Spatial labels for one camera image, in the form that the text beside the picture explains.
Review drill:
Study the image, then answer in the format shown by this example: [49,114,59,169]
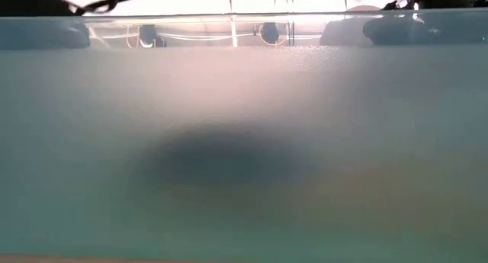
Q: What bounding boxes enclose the teal translucent plastic bin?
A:
[0,9,488,261]

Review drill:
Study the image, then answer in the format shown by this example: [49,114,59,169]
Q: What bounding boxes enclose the dark rounded fixture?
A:
[258,21,289,47]
[137,24,167,50]

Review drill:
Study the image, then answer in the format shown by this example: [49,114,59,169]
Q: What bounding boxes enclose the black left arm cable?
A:
[74,0,150,15]

